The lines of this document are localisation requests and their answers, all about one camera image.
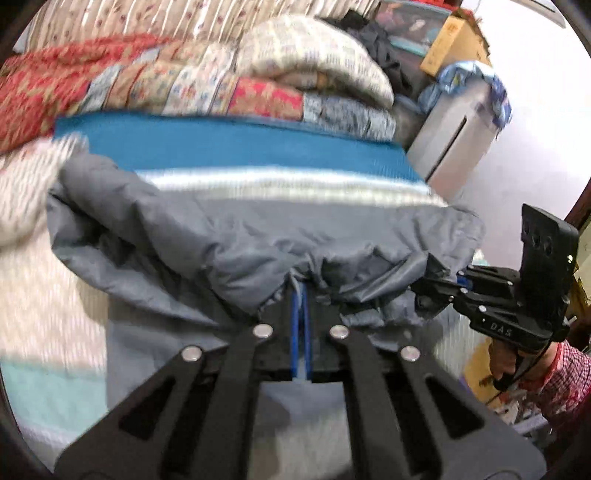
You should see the grey quilted puffer jacket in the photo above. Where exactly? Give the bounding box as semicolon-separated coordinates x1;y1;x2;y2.
47;153;484;479

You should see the dark clothes pile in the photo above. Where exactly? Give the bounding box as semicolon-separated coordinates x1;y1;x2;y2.
318;10;413;96

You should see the person's right hand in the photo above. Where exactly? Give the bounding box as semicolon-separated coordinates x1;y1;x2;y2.
489;339;560;381

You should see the patterned bed sheet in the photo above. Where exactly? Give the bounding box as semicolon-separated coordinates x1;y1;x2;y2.
0;112;486;471

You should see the blue plastic bag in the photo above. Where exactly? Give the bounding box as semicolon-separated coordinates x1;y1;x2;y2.
417;59;514;130

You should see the yellow cardboard box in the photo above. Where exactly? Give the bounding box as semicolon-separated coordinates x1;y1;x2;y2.
420;15;491;77

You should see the beige patterned folded comforter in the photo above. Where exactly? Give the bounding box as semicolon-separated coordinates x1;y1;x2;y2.
235;14;394;108

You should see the white dotted fleece blanket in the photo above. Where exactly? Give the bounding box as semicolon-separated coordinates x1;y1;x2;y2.
0;133;89;247

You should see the red floral patchwork quilt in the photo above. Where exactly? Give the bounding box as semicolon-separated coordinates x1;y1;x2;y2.
1;34;396;153

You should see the floral beige curtain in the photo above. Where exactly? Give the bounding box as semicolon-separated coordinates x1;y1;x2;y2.
17;0;380;52

